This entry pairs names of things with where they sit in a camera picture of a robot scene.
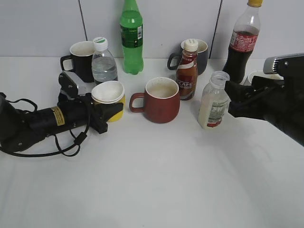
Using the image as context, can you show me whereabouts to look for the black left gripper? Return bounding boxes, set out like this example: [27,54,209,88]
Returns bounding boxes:
[57,94,124,134]

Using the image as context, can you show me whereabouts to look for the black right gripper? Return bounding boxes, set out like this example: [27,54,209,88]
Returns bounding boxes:
[225,74,304,124]

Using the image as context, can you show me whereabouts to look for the yellow paper cup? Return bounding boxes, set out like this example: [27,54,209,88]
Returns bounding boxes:
[91,80,126,122]

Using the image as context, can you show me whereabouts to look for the clear milk bottle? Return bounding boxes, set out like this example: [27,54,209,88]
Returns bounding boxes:
[198,71,230,129]

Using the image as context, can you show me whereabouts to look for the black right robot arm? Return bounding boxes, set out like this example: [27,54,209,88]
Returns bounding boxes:
[225,76,304,145]

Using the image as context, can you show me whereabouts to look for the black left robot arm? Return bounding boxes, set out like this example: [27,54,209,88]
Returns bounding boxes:
[0,93,124,157]

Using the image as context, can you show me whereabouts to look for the white ceramic mug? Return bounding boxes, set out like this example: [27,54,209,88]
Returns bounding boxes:
[243,71,284,86]

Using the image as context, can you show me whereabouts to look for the clear water bottle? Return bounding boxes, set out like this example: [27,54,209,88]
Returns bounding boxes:
[91,37,118,85]

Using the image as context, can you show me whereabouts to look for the black ceramic mug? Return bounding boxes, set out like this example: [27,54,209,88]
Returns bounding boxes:
[60,41,95,83]

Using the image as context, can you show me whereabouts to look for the red ceramic mug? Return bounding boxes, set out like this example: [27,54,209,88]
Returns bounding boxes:
[129,77,180,124]

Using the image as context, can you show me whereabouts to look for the brown coffee drink bottle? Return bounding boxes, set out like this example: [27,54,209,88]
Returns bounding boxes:
[176,38,198,100]

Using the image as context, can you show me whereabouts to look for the cola bottle yellow cap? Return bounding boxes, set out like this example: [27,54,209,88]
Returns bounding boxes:
[223,0,263,83]

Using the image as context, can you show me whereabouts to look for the green soda bottle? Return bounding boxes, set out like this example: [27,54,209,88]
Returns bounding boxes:
[120,0,143,75]

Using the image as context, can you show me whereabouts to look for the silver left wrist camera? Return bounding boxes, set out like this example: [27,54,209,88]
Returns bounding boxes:
[58,71,95,101]

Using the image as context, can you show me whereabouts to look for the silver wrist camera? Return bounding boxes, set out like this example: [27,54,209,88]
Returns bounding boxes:
[58,71,95,101]
[263,53,304,76]

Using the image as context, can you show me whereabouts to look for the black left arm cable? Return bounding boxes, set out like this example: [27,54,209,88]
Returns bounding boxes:
[0,99,94,157]

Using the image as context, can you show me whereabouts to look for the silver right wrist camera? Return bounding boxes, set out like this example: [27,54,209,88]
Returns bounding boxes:
[263,53,304,76]

